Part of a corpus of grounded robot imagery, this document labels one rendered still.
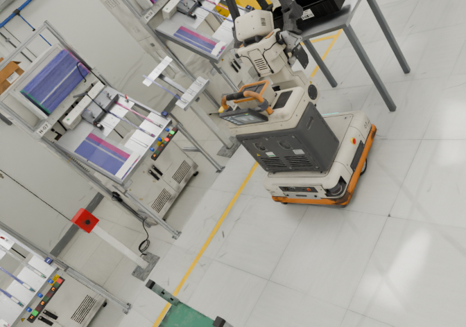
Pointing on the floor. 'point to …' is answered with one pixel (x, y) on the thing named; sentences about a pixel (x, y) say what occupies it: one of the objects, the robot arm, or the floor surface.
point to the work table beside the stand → (327, 23)
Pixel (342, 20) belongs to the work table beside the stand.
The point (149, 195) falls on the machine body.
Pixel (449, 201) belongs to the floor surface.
